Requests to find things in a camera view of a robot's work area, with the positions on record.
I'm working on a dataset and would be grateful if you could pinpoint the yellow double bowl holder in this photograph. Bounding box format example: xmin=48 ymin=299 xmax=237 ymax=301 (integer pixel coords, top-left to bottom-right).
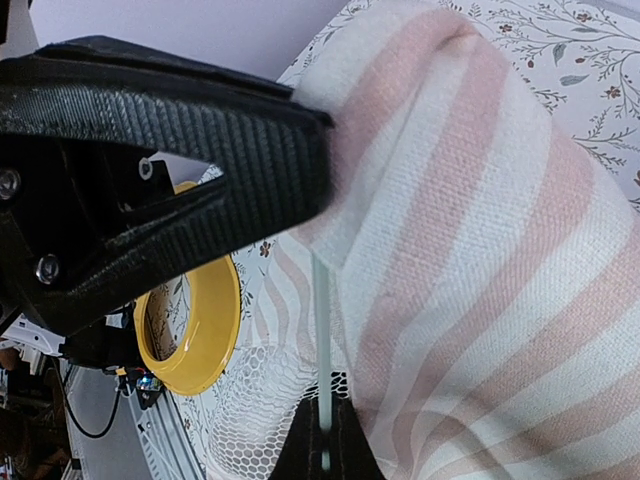
xmin=134 ymin=180 xmax=242 ymax=397

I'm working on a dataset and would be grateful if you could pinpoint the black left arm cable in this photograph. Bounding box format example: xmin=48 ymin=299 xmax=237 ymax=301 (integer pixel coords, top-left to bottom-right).
xmin=49 ymin=359 xmax=124 ymax=441

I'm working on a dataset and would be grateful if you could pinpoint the pink striped pet tent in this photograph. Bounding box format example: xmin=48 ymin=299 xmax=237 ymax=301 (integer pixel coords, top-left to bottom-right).
xmin=207 ymin=1 xmax=639 ymax=479

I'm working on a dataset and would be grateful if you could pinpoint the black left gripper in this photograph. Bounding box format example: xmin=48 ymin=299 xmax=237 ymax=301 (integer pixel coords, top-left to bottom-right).
xmin=1 ymin=36 xmax=331 ymax=335

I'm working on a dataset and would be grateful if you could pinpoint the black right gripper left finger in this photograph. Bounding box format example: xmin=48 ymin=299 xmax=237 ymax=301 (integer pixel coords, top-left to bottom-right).
xmin=269 ymin=399 xmax=323 ymax=480

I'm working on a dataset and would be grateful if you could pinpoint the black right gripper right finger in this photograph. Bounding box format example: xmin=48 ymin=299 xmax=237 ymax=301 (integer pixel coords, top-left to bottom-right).
xmin=329 ymin=397 xmax=385 ymax=480

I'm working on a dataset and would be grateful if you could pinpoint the white tent pole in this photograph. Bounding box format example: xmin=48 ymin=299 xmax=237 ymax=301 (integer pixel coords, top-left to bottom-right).
xmin=312 ymin=256 xmax=332 ymax=478

